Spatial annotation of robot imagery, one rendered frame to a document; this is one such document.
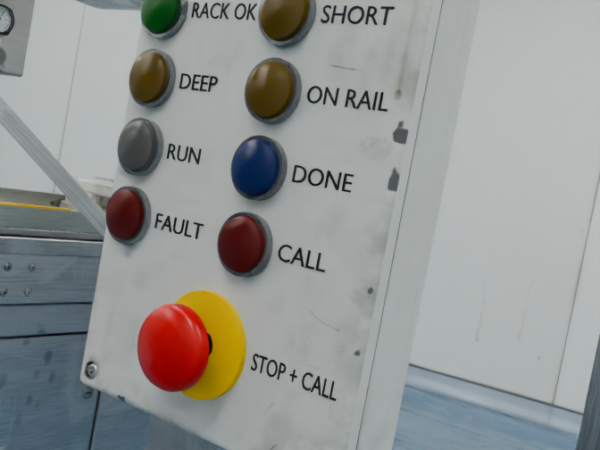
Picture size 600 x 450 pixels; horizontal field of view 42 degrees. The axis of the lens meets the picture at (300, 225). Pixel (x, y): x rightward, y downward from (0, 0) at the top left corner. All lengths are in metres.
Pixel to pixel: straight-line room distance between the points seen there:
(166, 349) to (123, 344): 0.07
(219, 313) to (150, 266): 0.05
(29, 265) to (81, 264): 0.10
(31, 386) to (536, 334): 3.17
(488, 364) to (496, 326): 0.21
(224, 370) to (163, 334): 0.03
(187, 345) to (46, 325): 0.96
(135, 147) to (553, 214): 3.78
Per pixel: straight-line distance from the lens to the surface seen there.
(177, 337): 0.35
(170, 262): 0.40
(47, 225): 1.20
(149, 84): 0.41
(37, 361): 1.32
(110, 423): 1.47
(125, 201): 0.41
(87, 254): 1.26
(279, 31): 0.36
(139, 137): 0.41
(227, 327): 0.37
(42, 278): 1.22
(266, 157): 0.35
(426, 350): 4.30
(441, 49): 0.35
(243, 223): 0.36
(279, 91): 0.35
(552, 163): 4.15
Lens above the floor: 0.96
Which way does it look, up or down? 3 degrees down
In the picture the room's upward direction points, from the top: 11 degrees clockwise
